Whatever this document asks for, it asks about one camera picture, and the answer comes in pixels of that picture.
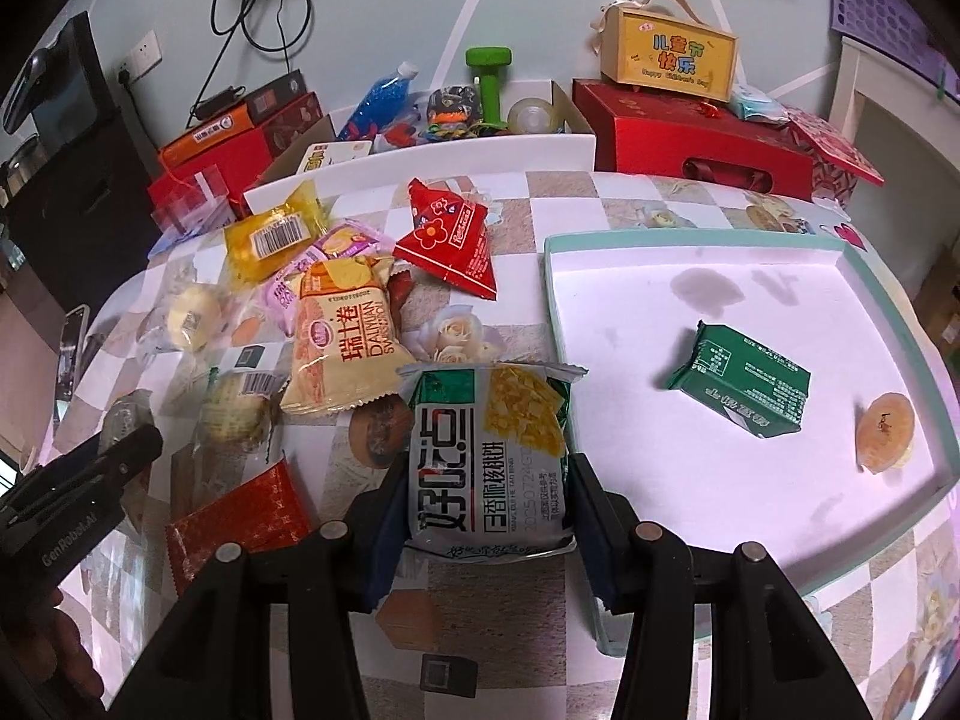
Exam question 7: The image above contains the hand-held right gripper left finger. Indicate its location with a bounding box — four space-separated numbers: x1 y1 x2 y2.
112 456 422 720

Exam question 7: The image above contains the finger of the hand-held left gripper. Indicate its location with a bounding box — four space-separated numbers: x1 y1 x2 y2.
15 424 165 520

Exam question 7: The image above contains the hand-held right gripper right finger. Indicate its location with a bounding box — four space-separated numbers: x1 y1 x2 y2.
568 454 852 720

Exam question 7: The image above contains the white tray with teal rim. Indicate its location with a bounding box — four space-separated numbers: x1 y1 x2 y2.
543 231 960 655

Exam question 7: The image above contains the white and green snack packet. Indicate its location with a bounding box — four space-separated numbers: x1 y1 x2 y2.
396 360 590 560

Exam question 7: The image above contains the yellow swiss roll packet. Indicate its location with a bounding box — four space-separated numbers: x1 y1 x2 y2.
279 255 406 416

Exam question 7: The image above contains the person's left hand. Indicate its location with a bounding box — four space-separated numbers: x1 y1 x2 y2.
0 591 107 703

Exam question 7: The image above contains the round pastry packet with barcode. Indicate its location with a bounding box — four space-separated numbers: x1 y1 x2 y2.
197 367 284 460

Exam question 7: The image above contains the smartphone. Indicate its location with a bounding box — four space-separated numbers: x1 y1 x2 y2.
55 303 92 400

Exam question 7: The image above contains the red crinkled snack packet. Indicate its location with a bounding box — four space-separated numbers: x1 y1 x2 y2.
164 457 317 601

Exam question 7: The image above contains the pale round bun packet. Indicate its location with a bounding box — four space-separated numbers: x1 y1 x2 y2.
159 280 227 351

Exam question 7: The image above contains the dark green snack packet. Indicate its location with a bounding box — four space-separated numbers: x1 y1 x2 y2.
665 320 814 438

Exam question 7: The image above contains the yellow packet with barcode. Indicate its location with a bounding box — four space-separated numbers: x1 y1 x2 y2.
223 180 332 295

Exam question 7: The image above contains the clear plastic bag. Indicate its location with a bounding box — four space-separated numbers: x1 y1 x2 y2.
149 163 235 242

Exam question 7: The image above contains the pink snack packet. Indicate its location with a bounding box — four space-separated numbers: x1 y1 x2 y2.
261 220 396 317

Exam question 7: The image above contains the red triangular snack packet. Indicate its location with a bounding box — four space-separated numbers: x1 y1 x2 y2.
392 178 500 302

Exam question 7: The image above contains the round cake in clear wrapper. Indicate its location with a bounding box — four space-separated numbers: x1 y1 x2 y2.
854 391 918 474

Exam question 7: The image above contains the orange box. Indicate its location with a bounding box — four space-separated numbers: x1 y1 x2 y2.
157 104 254 167

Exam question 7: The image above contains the yellow and white small box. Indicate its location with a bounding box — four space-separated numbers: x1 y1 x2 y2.
295 141 374 176

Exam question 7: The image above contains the dark red box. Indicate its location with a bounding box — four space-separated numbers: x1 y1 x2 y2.
261 92 325 160

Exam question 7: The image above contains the dark brown box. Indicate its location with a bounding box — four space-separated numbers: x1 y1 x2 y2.
243 68 309 125

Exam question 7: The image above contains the large red gift box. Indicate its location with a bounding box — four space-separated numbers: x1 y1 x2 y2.
571 78 815 201

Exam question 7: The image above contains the brown cardboard box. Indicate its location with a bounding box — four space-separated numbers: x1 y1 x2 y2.
910 238 960 362

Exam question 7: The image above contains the blue plastic bottle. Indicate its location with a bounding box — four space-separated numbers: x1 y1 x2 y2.
337 60 420 143

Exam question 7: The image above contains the colourful patterned pouch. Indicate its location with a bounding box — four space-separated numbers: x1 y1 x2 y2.
422 85 486 143

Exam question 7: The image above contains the open cardboard box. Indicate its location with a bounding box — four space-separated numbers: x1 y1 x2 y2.
253 78 595 190

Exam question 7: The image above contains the clear tape roll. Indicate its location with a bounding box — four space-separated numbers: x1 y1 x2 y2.
507 97 560 135

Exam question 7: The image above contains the red patterned gift box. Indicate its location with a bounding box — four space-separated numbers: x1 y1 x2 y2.
782 108 887 209

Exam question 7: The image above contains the green dumbbell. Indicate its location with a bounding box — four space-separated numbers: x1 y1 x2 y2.
464 46 513 130

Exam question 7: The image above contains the light blue packet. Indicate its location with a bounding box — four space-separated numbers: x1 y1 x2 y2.
730 85 790 124

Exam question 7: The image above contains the white desk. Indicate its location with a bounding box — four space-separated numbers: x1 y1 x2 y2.
827 36 960 170

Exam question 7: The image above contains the purple perforated basket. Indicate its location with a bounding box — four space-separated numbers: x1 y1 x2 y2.
827 0 960 100

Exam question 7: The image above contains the white wall socket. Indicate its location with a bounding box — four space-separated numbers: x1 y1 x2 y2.
118 29 164 85

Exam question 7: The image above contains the yellow gift box with handle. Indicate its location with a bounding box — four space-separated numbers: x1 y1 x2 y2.
595 0 740 104

